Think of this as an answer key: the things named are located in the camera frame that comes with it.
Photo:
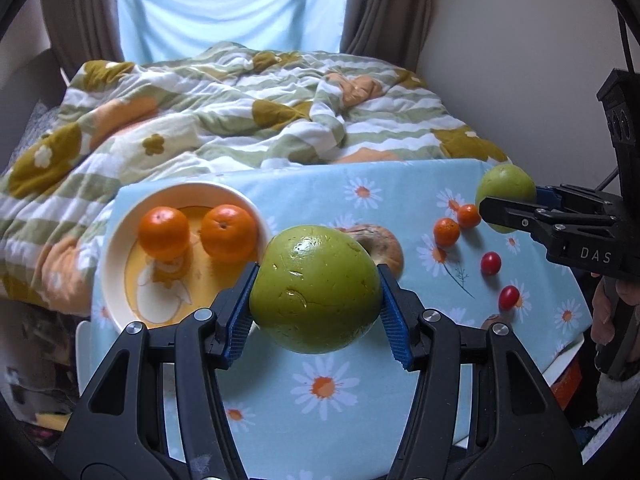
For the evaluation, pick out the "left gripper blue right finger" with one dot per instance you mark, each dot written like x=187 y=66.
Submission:
x=393 y=315

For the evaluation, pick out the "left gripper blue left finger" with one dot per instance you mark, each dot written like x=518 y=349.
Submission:
x=235 y=320

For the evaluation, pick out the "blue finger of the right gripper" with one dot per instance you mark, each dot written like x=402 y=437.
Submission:
x=511 y=215
x=568 y=195

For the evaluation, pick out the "green apple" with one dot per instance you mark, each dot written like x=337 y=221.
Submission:
x=317 y=290
x=506 y=181

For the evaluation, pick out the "small orange tomato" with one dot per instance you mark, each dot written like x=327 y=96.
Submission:
x=446 y=232
x=468 y=216

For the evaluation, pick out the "large wrinkled apple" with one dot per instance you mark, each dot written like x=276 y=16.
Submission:
x=382 y=245

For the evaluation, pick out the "large orange mandarin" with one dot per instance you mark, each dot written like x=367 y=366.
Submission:
x=228 y=234

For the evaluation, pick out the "brown kiwi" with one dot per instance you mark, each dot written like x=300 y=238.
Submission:
x=494 y=319

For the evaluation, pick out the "right hand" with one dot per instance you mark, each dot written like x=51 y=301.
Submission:
x=602 y=330

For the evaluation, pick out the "red cherry tomato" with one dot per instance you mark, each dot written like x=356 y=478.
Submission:
x=490 y=263
x=508 y=298

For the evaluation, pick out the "white bowl with duck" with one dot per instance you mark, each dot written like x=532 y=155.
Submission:
x=131 y=286

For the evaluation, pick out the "green striped floral duvet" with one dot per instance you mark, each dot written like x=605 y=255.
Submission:
x=230 y=108

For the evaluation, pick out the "right brown curtain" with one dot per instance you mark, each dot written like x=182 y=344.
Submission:
x=394 y=31

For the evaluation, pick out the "brown curtain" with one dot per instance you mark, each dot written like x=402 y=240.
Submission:
x=394 y=31
x=82 y=30

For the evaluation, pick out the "grey bed headboard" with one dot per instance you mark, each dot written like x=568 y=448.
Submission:
x=39 y=80

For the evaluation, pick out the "blue window cloth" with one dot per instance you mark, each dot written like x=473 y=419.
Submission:
x=163 y=30

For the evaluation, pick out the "left brown curtain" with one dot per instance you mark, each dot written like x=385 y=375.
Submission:
x=82 y=30

